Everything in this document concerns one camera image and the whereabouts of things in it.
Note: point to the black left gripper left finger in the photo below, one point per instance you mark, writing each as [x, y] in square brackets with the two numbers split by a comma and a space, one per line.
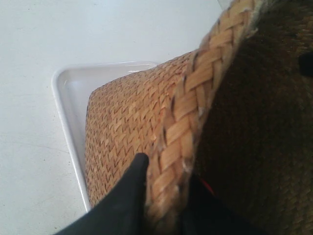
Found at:
[121, 211]

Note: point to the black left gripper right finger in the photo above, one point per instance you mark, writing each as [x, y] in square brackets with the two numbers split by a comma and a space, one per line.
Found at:
[206, 215]

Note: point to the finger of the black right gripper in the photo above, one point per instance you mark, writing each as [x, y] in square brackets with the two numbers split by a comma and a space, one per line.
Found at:
[306, 64]

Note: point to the brown woven wicker basket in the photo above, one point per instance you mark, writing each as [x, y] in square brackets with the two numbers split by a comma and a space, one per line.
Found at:
[237, 111]

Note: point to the red cylinder front facing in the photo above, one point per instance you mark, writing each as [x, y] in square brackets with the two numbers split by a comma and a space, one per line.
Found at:
[207, 186]

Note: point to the white rectangular plastic tray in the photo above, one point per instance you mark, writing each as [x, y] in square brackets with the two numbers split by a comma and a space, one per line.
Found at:
[71, 87]

